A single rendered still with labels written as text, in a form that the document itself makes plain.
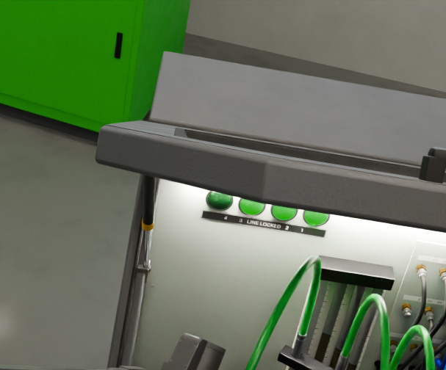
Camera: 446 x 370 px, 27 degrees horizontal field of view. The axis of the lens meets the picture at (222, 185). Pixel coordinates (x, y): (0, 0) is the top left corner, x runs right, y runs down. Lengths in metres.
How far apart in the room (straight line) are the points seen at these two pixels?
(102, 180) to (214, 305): 2.33
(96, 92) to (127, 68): 0.21
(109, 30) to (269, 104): 2.32
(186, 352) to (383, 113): 0.74
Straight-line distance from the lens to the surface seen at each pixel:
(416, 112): 1.88
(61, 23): 4.12
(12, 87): 4.37
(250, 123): 1.69
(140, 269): 1.60
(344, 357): 1.76
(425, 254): 1.77
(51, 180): 4.08
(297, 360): 1.81
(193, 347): 1.29
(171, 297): 1.84
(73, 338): 3.34
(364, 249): 1.76
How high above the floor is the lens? 2.33
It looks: 34 degrees down
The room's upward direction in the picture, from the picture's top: 12 degrees clockwise
